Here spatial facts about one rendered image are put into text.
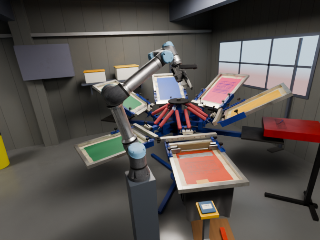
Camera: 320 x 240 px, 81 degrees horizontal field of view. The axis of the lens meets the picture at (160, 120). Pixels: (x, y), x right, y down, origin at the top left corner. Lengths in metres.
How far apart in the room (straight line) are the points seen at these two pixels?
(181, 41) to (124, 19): 1.57
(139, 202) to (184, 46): 4.66
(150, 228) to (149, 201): 0.25
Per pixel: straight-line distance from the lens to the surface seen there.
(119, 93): 1.10
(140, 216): 1.51
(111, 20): 4.99
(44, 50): 4.64
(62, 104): 5.08
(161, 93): 3.58
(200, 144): 2.10
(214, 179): 1.77
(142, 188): 1.35
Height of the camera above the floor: 2.03
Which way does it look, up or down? 21 degrees down
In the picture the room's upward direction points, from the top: 3 degrees counter-clockwise
